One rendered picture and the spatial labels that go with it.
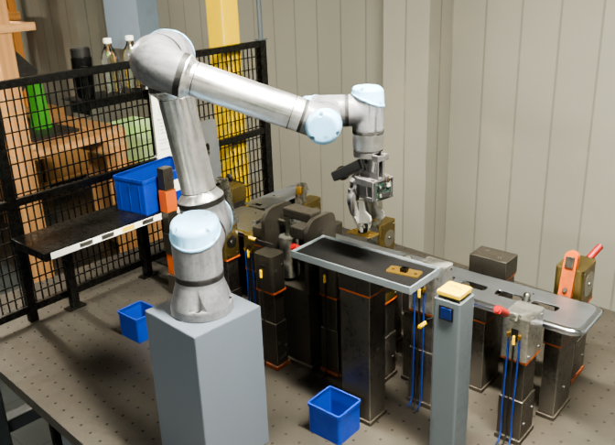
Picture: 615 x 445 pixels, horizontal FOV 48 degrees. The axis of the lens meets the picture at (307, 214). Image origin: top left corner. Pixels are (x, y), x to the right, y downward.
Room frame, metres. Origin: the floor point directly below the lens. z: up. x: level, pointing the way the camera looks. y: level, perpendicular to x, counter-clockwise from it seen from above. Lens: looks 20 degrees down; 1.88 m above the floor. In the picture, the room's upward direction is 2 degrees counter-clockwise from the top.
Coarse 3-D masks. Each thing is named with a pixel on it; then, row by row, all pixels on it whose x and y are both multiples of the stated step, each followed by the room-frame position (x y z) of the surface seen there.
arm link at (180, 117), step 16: (160, 32) 1.59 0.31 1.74; (176, 32) 1.64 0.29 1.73; (192, 48) 1.66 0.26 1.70; (160, 96) 1.58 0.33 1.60; (176, 96) 1.58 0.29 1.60; (176, 112) 1.59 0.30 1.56; (192, 112) 1.60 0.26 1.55; (176, 128) 1.59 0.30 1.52; (192, 128) 1.60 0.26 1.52; (176, 144) 1.59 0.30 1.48; (192, 144) 1.59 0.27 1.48; (176, 160) 1.60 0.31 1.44; (192, 160) 1.59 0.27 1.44; (208, 160) 1.62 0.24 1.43; (192, 176) 1.58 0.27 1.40; (208, 176) 1.60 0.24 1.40; (192, 192) 1.58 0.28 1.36; (208, 192) 1.59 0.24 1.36; (192, 208) 1.57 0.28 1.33; (208, 208) 1.57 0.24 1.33; (224, 208) 1.61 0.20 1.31; (224, 224) 1.57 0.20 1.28
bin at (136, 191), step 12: (168, 156) 2.68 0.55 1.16; (132, 168) 2.51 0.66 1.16; (144, 168) 2.56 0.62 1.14; (120, 180) 2.41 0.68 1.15; (132, 180) 2.37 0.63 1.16; (144, 180) 2.56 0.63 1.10; (156, 180) 2.40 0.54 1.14; (120, 192) 2.42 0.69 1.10; (132, 192) 2.38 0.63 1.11; (144, 192) 2.35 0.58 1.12; (156, 192) 2.39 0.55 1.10; (180, 192) 2.50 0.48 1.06; (120, 204) 2.42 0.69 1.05; (132, 204) 2.39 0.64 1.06; (144, 204) 2.35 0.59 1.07; (156, 204) 2.39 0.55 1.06
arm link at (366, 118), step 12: (360, 84) 1.62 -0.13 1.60; (372, 84) 1.61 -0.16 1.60; (360, 96) 1.57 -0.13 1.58; (372, 96) 1.56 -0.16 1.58; (360, 108) 1.56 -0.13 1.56; (372, 108) 1.56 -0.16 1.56; (360, 120) 1.56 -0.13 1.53; (372, 120) 1.56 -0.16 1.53; (360, 132) 1.57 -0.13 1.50; (372, 132) 1.56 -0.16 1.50
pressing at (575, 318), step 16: (240, 208) 2.47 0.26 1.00; (240, 224) 2.30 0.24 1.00; (352, 240) 2.12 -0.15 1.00; (416, 256) 1.96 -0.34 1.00; (464, 272) 1.84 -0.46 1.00; (496, 288) 1.73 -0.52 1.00; (512, 288) 1.72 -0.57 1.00; (528, 288) 1.72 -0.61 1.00; (480, 304) 1.64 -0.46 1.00; (496, 304) 1.64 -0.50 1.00; (512, 304) 1.63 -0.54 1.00; (560, 304) 1.62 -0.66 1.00; (576, 304) 1.62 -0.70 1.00; (592, 304) 1.62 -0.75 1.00; (544, 320) 1.53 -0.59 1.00; (560, 320) 1.54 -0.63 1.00; (576, 320) 1.53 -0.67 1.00; (592, 320) 1.54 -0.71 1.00
